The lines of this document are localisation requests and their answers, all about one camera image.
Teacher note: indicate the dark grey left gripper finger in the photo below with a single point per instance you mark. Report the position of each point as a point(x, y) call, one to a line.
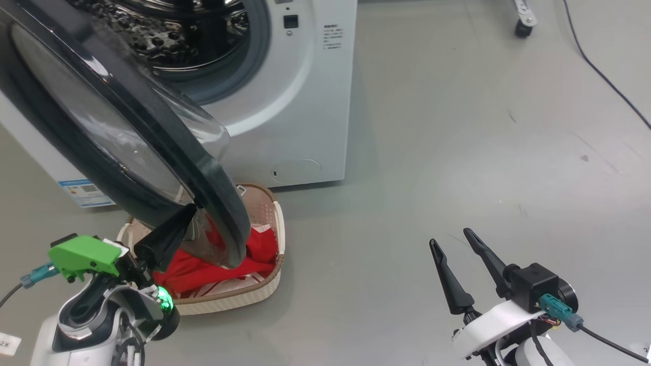
point(163, 244)

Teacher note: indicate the black round glass washer door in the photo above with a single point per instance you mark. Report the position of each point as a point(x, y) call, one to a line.
point(152, 142)

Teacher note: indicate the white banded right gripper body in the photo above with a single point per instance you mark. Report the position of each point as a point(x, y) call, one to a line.
point(498, 320)

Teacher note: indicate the grey metal stand leg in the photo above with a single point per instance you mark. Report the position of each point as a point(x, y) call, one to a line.
point(525, 9)

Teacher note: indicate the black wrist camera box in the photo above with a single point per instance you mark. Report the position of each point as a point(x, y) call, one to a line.
point(531, 284)
point(63, 238)

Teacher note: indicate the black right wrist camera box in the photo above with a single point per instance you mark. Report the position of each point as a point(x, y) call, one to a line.
point(531, 284)

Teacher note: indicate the perforated steel washer drum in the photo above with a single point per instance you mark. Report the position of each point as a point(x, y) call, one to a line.
point(168, 35)

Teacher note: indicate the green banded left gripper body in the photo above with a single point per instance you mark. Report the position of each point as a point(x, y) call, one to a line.
point(86, 256)

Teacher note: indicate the black caster wheel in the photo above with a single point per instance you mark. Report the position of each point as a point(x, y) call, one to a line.
point(524, 29)

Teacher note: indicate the black door latch socket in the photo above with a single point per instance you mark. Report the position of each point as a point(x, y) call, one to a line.
point(291, 21)

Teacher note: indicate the grey rubber door gasket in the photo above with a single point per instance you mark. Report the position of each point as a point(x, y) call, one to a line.
point(257, 56)

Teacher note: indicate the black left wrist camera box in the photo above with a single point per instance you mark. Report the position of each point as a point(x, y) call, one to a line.
point(63, 238)

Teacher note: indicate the cream perforated laundry basket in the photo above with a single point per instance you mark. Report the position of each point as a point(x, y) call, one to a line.
point(229, 301)

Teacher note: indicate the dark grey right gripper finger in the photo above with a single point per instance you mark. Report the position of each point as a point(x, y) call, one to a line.
point(455, 297)
point(492, 264)

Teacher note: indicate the red and white garment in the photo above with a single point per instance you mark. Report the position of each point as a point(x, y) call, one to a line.
point(203, 274)

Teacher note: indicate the white round filter cover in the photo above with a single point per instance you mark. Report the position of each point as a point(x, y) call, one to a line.
point(297, 171)

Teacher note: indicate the blue energy label sticker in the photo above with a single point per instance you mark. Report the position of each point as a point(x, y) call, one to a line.
point(86, 193)

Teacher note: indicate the white front-load washing machine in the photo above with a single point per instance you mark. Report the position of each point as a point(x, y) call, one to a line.
point(305, 112)

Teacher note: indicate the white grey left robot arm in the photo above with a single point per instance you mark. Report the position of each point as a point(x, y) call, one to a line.
point(43, 345)

